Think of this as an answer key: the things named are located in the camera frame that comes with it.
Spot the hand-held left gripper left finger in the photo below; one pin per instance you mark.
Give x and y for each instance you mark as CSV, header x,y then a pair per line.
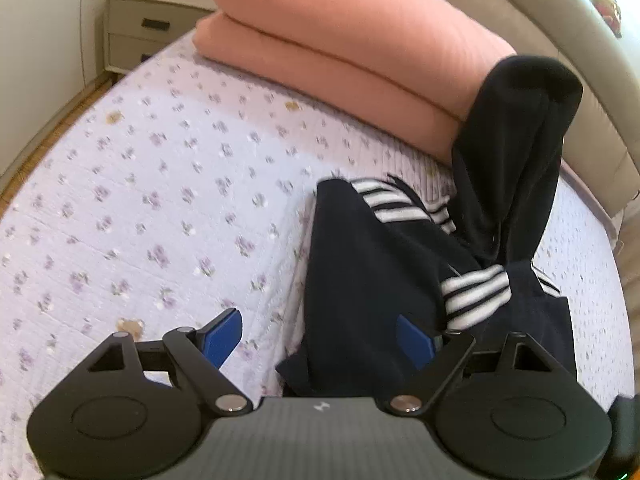
x,y
222,335

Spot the folded pink blanket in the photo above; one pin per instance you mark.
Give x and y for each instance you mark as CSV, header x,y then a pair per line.
x,y
345,45

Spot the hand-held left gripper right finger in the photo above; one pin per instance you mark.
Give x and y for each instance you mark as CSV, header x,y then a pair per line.
x,y
412,340

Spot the navy sweater with striped cuffs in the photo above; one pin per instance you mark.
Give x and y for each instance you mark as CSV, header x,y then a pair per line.
x,y
380,285

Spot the red figure decoration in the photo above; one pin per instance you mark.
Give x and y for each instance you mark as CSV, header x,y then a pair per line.
x,y
607,10

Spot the beige padded headboard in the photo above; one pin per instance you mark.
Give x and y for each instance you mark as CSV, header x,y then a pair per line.
x,y
565,20

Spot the grey nightstand with drawers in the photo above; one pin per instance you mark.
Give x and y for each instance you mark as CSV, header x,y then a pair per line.
x,y
145,30

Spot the floral lilac bed sheet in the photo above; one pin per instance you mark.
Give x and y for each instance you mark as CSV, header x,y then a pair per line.
x,y
150,200

